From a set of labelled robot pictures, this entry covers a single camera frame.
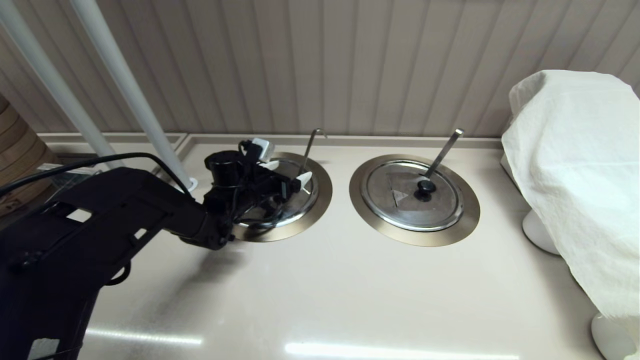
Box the bamboo steamer stack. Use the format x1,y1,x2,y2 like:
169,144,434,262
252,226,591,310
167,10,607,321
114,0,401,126
0,95,61,218

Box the hinged steel lid black knob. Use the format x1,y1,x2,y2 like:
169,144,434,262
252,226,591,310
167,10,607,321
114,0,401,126
361,160,464,232
235,158,321,229

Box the grey metal block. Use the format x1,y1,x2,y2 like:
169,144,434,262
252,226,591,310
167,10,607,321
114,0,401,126
36,162,103,193

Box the white round appliance foot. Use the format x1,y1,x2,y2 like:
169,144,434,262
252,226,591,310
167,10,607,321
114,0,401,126
522,210,562,256
591,312,637,360

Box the braided black cable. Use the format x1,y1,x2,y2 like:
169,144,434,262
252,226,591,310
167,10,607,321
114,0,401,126
104,259,133,288

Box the bronze metal well ring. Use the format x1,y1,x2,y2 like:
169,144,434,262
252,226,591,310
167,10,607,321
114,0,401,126
349,154,481,247
232,152,333,243

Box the white cloth cover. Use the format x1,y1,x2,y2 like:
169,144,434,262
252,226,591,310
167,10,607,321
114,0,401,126
501,70,640,360

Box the steel ladle straight handle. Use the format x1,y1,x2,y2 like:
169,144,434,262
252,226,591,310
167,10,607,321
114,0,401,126
425,129,464,180

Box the steel ladle hooked handle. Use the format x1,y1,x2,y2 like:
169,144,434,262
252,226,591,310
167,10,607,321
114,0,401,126
299,128,327,177

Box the smooth black cable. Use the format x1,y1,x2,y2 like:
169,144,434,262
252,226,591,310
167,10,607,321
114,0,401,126
0,152,196,201

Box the white round pole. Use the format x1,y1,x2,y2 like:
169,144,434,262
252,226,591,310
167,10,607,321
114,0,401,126
70,0,198,193
0,0,126,171

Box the silver white wrist camera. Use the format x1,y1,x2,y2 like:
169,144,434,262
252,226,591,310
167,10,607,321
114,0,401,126
250,138,275,162

